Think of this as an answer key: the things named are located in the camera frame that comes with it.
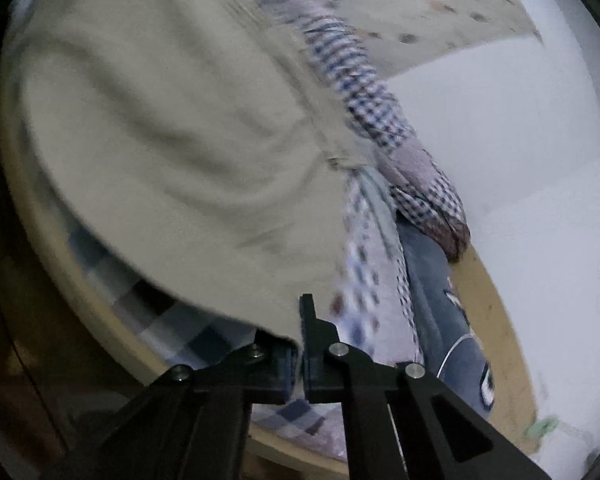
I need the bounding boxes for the pineapple print curtain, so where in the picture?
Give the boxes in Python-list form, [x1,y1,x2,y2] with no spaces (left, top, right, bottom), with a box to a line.
[324,0,540,79]

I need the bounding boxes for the khaki beige garment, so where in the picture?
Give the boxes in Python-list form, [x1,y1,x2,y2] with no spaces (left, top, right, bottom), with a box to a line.
[2,0,370,340]

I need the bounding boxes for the plaid folded quilt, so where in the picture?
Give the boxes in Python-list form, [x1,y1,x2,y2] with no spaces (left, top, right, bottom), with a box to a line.
[252,0,470,261]

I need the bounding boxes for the plaid checkered bed sheet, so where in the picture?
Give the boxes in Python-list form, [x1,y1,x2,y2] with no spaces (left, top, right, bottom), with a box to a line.
[66,171,422,462]

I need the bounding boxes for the green white charger cable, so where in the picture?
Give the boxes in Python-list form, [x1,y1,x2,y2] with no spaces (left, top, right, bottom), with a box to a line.
[524,414,600,466]

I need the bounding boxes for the light blue sweatpants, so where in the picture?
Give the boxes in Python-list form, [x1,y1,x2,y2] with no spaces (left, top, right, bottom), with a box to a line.
[358,166,403,261]

